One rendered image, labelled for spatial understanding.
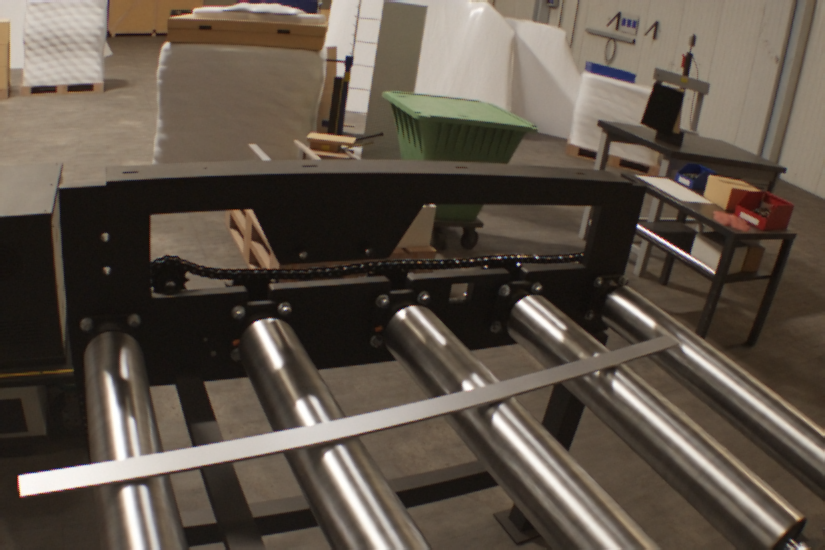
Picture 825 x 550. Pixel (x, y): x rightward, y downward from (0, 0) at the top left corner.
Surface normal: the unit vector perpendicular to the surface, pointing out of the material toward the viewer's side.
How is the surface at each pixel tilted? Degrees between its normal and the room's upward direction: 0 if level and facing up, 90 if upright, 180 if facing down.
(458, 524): 0
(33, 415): 90
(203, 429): 0
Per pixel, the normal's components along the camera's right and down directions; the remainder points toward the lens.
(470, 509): 0.14, -0.89
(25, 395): 0.42, 0.44
